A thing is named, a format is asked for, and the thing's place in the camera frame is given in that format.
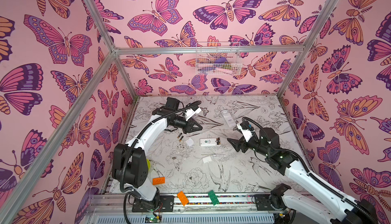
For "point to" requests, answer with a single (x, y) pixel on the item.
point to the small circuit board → (151, 220)
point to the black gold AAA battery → (178, 136)
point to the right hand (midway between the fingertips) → (234, 131)
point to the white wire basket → (218, 58)
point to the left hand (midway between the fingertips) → (201, 126)
